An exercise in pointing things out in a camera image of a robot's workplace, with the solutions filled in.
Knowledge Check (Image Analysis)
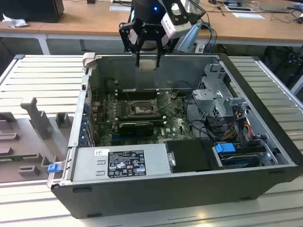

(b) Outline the grey flat laptop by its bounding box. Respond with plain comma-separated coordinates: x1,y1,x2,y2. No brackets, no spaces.
257,0,303,13

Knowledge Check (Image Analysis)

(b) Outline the silver metal drive cage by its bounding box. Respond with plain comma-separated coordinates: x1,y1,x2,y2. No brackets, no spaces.
191,63,251,123

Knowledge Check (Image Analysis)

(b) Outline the black computer box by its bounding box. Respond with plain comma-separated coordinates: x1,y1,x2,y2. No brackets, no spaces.
0,0,65,24

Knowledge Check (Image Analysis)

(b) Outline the black bag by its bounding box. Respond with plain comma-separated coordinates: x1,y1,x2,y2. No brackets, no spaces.
261,46,303,89

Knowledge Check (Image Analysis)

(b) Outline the black open PC case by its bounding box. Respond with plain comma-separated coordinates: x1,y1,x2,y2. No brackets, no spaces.
47,52,300,219

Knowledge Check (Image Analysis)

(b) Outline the green motherboard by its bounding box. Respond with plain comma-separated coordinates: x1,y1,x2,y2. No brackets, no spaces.
91,91,198,147

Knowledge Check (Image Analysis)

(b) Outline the black rating label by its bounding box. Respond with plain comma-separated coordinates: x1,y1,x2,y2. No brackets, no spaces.
107,150,147,179

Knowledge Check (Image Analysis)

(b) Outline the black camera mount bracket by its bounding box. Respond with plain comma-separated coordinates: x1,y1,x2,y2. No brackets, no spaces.
165,0,189,26

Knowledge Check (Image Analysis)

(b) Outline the green RAM stick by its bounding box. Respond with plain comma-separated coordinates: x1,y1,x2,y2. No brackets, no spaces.
117,119,167,126

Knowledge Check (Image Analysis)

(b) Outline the black RAM slot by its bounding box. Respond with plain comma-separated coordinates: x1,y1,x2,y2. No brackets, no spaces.
117,117,166,122
117,113,165,117
116,93,160,97
116,91,160,95
116,88,160,92
117,115,166,119
116,96,160,100

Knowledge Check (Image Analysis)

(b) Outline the long wooden desk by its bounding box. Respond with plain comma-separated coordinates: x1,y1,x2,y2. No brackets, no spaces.
0,0,303,56

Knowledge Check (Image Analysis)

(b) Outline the crumpled white paper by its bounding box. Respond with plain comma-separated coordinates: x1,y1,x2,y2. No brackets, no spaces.
1,13,29,29

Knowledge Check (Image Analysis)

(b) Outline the grey case release latch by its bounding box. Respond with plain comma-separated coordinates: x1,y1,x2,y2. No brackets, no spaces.
82,52,97,70

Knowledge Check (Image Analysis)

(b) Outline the coloured power wire bundle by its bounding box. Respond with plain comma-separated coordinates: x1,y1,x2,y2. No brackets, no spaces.
221,113,253,142

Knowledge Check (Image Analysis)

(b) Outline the blue case latch clip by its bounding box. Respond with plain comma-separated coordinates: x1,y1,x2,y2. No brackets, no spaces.
47,163,61,175

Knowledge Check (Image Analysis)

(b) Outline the grey parts rack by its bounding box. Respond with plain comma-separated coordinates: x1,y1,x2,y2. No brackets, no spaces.
0,96,73,184

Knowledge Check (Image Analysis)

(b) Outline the black plastic drive shroud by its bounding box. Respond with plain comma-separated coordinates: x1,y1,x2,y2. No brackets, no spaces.
164,139,225,173

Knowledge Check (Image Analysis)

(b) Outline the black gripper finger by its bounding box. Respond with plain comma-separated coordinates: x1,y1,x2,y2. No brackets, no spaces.
119,22,145,68
153,35,178,69

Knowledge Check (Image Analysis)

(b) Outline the pale blue teach pendant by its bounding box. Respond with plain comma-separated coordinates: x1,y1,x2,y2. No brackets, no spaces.
178,22,202,53

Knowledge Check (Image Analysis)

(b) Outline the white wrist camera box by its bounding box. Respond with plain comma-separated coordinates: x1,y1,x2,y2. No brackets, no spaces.
161,13,192,38

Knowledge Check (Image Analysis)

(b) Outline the silver power supply unit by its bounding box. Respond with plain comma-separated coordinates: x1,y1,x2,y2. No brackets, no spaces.
70,143,171,183

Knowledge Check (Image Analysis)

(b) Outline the blue disk carrier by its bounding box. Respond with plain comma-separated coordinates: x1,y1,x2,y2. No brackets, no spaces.
214,142,261,169

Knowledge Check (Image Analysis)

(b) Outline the black graphics card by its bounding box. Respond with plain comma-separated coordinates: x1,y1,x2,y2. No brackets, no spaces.
118,122,154,137

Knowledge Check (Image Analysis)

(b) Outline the white barcode sticker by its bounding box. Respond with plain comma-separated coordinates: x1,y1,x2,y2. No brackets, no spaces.
94,148,110,157

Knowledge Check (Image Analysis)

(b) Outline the white flat device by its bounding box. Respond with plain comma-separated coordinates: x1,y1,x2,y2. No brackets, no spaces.
223,5,253,12

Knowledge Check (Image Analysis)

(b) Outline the small silver shroud handle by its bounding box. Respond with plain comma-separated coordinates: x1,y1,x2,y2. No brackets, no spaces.
167,152,177,167

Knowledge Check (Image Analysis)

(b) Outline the silver square CPU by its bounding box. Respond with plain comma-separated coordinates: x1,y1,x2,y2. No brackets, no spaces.
139,59,157,71

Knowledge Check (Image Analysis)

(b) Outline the metal CPU socket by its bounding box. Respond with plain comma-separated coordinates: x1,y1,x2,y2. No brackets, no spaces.
117,98,160,117

